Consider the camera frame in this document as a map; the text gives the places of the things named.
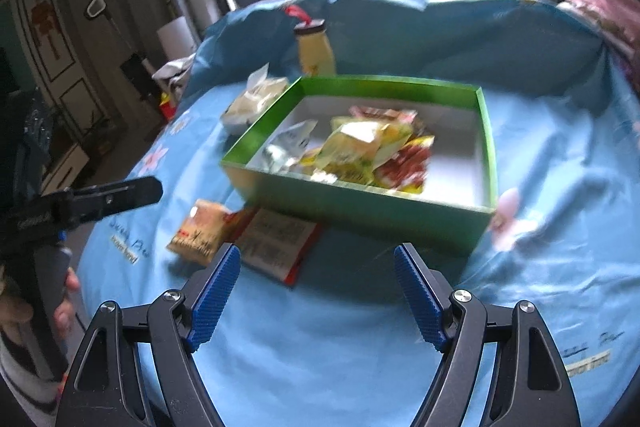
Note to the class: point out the beige cloth heap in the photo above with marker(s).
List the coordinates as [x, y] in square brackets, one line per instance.
[172, 74]

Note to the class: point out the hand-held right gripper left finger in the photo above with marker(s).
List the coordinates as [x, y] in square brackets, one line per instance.
[215, 297]

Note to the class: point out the small white carton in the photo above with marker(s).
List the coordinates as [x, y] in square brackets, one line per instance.
[250, 102]

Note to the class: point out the yellow drink bottle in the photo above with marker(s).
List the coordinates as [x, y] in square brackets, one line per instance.
[315, 54]

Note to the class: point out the white cylinder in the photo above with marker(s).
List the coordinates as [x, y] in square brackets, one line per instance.
[175, 37]

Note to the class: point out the dark speckled cloth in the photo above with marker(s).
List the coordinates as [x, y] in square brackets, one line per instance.
[25, 142]

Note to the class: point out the beige foil snack packet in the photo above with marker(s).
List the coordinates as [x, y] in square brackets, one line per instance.
[200, 227]

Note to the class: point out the yellow green snack packet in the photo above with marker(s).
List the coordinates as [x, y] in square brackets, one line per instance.
[350, 147]

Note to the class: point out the small white framed mirror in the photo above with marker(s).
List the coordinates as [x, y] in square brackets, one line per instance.
[96, 6]

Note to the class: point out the red yellow toy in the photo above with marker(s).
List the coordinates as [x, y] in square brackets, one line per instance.
[167, 107]

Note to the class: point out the small framed wall panel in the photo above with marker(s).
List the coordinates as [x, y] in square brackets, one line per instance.
[82, 104]

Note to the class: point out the small grey snack packet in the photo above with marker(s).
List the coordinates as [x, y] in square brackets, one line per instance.
[285, 147]

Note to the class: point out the orange red snack packet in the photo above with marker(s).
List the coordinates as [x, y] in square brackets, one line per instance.
[270, 242]

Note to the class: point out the red round-print snack packet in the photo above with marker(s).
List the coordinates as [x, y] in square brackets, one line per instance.
[380, 113]

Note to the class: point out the framed wall picture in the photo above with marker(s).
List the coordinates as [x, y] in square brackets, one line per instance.
[45, 22]

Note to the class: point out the green cardboard box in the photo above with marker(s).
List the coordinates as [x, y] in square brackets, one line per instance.
[350, 212]

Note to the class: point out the person's left hand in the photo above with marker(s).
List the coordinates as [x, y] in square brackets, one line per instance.
[67, 302]

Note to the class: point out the pink cloth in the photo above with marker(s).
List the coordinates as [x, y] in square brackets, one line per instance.
[605, 12]

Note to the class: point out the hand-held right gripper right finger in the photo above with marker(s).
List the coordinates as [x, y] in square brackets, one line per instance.
[420, 302]

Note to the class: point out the white low cabinet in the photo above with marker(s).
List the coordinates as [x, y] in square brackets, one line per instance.
[62, 169]

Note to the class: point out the red ribbon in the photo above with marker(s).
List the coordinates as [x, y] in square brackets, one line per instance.
[297, 13]

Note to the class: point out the black box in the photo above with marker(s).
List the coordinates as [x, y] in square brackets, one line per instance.
[136, 77]

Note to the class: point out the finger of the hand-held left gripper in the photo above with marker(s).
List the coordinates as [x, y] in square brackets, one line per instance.
[120, 197]

